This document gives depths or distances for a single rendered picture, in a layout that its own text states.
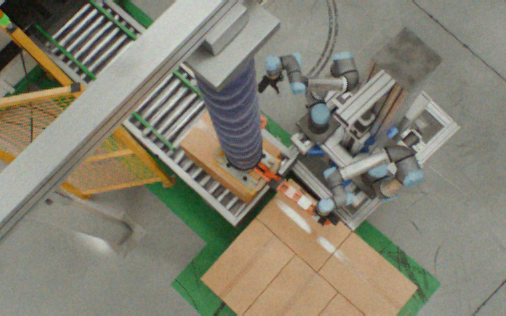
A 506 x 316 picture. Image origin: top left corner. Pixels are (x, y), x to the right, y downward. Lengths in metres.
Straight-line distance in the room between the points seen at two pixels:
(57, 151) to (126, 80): 0.26
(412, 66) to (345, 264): 1.72
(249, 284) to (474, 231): 1.96
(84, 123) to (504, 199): 3.89
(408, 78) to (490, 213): 2.35
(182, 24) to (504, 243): 3.72
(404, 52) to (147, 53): 1.49
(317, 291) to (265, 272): 0.39
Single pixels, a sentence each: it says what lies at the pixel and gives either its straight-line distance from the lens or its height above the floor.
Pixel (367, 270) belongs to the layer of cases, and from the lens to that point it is 3.82.
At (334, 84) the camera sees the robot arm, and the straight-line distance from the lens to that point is 2.84.
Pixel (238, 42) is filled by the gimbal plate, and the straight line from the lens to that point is 1.63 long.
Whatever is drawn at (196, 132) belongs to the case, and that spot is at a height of 0.95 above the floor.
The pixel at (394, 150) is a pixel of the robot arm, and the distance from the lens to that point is 2.81.
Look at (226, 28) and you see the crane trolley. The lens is 1.56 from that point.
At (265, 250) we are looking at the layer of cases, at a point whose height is 0.54.
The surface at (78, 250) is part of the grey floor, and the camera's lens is 4.65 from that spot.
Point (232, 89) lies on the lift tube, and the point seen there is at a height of 2.61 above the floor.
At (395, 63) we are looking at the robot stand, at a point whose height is 2.03.
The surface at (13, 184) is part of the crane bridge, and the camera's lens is 1.46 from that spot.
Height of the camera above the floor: 4.31
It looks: 75 degrees down
